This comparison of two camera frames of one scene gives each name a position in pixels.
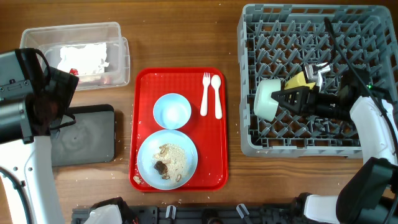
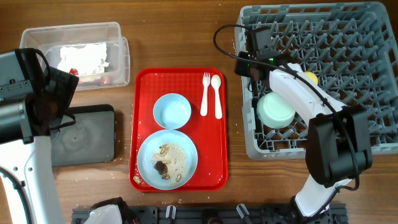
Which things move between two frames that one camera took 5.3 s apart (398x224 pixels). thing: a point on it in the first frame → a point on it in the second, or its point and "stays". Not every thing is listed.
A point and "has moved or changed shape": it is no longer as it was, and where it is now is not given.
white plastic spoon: x=216 y=82 stays
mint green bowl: x=265 y=106 has moved or changed shape
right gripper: x=300 y=94 → x=240 y=70
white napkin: x=90 y=59 stays
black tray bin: x=91 y=139 stays
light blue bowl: x=171 y=111 stays
